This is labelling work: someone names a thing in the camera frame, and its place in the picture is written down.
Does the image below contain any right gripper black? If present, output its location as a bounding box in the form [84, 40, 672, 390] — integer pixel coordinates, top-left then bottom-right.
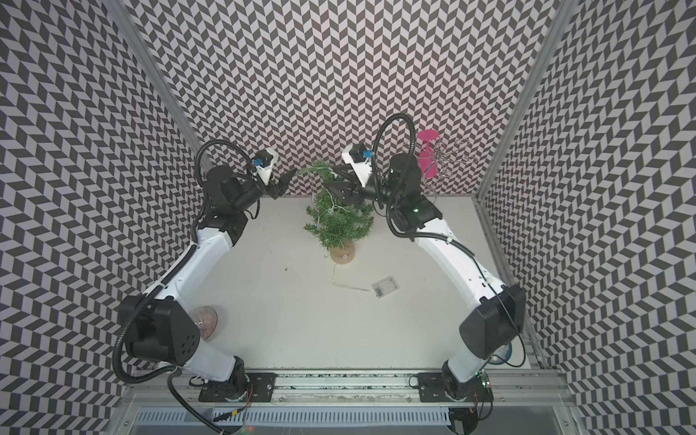
[323, 163, 402, 210]

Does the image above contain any small green christmas tree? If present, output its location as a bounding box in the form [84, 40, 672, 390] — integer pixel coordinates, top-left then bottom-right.
[300, 161, 374, 265]

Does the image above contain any clear battery box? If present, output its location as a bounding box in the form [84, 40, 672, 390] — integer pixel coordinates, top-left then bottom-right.
[372, 277, 399, 299]

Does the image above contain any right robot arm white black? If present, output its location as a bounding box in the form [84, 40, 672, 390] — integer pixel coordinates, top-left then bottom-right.
[324, 113, 527, 403]

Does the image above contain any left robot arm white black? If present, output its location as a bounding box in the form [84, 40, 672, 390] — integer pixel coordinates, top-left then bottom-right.
[112, 140, 295, 434]

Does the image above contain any pink plastic wine glass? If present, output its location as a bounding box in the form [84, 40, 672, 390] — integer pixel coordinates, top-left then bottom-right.
[418, 129, 440, 179]

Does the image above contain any pink ribbed glass plate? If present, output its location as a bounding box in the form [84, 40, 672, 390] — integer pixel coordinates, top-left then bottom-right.
[188, 306, 219, 342]

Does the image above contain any blue white patterned plate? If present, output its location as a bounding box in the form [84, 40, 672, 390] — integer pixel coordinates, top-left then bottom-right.
[489, 343, 514, 365]

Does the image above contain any white ribbed vent strip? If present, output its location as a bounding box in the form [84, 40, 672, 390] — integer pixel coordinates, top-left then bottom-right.
[135, 407, 453, 428]

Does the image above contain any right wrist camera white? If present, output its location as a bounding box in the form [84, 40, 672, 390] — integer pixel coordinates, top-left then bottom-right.
[341, 143, 373, 188]

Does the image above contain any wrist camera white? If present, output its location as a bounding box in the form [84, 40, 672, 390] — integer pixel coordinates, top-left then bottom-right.
[252, 147, 279, 186]
[341, 143, 373, 188]

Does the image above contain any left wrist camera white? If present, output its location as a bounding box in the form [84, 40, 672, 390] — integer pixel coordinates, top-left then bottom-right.
[252, 147, 279, 186]

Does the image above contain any chrome wire glass rack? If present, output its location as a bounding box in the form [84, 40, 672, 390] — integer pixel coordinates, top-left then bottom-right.
[420, 139, 475, 199]

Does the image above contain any left corner metal post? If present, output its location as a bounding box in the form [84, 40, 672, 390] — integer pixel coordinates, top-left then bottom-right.
[101, 0, 206, 162]

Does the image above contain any corner metal post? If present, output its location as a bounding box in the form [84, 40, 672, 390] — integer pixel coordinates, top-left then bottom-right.
[475, 0, 580, 203]
[101, 0, 206, 162]

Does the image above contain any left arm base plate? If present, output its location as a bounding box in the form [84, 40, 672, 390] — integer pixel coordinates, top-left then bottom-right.
[199, 372, 277, 404]

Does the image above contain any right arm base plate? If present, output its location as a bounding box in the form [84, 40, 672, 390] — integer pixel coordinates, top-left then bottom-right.
[413, 372, 494, 404]

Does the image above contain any right corner metal post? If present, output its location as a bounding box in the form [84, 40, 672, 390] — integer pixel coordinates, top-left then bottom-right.
[475, 0, 580, 203]

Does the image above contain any aluminium front rail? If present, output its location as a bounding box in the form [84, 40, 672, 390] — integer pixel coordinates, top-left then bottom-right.
[119, 368, 577, 409]

